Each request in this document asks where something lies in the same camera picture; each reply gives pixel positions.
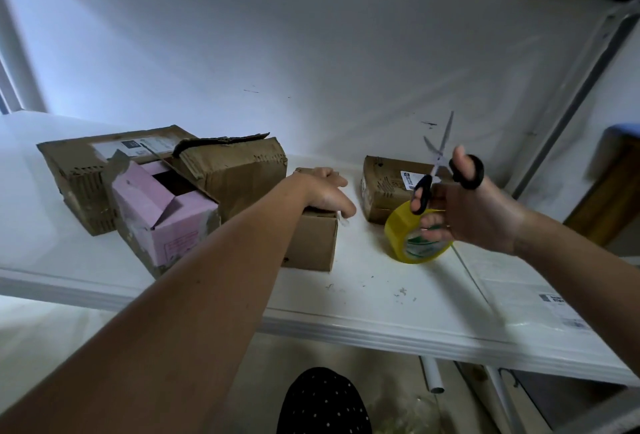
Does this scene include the person's left hand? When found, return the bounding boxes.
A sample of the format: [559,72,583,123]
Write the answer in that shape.
[290,167,358,220]

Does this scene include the person's right hand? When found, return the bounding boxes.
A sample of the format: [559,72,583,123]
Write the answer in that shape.
[411,145,528,256]

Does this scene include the small cardboard box red label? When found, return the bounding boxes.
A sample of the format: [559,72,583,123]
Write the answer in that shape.
[282,168,342,273]

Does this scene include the black handled scissors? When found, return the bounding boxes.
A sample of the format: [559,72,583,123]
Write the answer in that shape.
[412,111,486,217]

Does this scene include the yellow tape roll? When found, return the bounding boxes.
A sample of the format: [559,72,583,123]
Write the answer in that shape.
[384,199,457,266]

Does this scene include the corrugated cardboard box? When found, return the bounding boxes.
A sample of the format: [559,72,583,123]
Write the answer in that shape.
[171,132,290,223]

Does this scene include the pink carton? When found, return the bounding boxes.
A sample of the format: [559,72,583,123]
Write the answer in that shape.
[100,151,222,278]

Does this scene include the long cardboard box white label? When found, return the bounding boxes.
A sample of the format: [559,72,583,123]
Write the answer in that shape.
[37,125,197,237]

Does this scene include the person's right forearm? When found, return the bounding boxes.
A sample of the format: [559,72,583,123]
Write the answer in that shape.
[512,209,640,375]

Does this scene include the person's left forearm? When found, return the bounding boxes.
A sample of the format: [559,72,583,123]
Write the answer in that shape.
[0,179,311,434]

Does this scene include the person's black trousers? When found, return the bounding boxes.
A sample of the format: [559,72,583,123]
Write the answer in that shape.
[276,367,374,434]

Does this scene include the wooden stool blue top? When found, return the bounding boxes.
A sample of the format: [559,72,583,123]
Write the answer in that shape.
[563,122,640,247]

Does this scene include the white tube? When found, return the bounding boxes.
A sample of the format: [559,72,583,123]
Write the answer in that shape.
[419,355,447,395]

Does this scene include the white metal shelf rack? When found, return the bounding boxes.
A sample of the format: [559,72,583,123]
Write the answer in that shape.
[0,0,640,434]

